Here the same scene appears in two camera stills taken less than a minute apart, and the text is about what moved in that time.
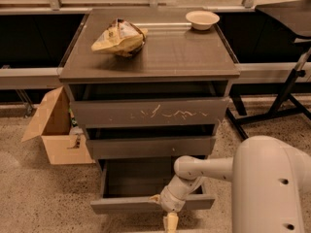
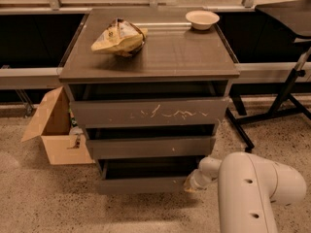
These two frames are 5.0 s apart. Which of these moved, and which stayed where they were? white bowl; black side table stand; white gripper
Moved: white gripper
Stayed: black side table stand; white bowl
